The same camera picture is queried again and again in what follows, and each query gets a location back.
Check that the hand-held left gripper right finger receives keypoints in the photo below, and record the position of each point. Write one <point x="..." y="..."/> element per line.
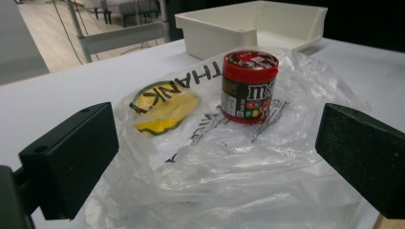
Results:
<point x="366" y="159"/>

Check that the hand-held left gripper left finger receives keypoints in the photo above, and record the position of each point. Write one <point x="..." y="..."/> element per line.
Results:
<point x="68" y="162"/>

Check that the red-lidded candy jar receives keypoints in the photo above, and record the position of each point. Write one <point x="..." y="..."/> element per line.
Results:
<point x="248" y="92"/>

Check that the yellow snack packet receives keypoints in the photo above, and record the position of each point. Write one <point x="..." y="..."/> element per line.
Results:
<point x="165" y="108"/>

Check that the clear printed plastic bag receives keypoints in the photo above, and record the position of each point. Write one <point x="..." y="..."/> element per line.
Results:
<point x="223" y="178"/>

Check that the white plastic bin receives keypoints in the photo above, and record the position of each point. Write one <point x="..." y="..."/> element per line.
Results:
<point x="216" y="31"/>

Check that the white metal desk frame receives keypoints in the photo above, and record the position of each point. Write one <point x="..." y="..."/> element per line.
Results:
<point x="124" y="36"/>

